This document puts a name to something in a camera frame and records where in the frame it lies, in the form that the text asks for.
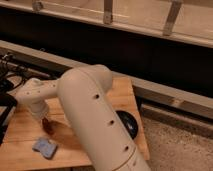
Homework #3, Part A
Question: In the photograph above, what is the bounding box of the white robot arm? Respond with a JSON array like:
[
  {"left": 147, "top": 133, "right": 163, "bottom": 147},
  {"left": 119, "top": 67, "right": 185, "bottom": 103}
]
[{"left": 16, "top": 65, "right": 151, "bottom": 171}]

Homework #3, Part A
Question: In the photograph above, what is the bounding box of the blue sponge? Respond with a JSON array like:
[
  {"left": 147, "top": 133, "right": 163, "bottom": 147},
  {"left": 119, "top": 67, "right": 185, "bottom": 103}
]
[{"left": 32, "top": 137, "right": 57, "bottom": 159}]

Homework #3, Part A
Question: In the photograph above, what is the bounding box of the black cables and equipment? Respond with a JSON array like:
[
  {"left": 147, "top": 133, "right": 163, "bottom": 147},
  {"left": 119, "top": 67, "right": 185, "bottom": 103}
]
[{"left": 0, "top": 52, "right": 28, "bottom": 146}]

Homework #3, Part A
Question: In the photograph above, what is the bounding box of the metal frame rail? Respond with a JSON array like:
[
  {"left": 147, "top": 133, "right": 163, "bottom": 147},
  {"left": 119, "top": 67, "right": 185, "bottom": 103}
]
[{"left": 0, "top": 40, "right": 213, "bottom": 119}]

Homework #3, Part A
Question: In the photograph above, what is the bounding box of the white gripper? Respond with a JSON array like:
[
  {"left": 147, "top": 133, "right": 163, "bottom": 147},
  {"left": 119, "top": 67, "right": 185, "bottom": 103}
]
[{"left": 29, "top": 101, "right": 49, "bottom": 120}]

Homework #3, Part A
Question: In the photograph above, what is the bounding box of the black round plate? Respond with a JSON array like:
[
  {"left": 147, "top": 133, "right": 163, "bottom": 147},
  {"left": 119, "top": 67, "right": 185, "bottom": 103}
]
[{"left": 116, "top": 110, "right": 138, "bottom": 139}]

